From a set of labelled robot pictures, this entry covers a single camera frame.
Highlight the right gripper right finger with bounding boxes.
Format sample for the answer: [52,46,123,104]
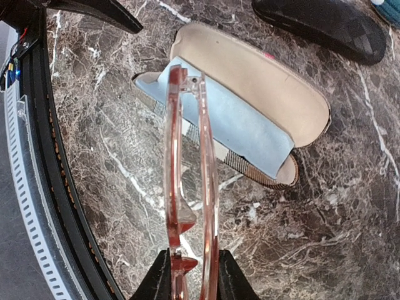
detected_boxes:
[217,249,259,300]

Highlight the black checkered glasses case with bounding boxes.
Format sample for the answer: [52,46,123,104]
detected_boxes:
[251,0,386,66]

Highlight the clear pink-framed glasses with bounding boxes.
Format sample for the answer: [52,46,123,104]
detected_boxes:
[162,64,220,300]

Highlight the light blue cloth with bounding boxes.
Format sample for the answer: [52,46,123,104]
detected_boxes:
[135,56,294,179]

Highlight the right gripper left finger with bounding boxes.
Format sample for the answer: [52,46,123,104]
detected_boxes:
[129,249,171,300]

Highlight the black front rail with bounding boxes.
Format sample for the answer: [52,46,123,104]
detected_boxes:
[20,9,123,299]

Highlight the white and navy bowl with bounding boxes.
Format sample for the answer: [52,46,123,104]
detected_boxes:
[371,0,400,29]

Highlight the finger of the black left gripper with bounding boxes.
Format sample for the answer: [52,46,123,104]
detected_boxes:
[46,0,143,34]

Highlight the white slotted cable duct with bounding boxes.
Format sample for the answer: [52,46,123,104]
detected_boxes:
[4,81,81,299]

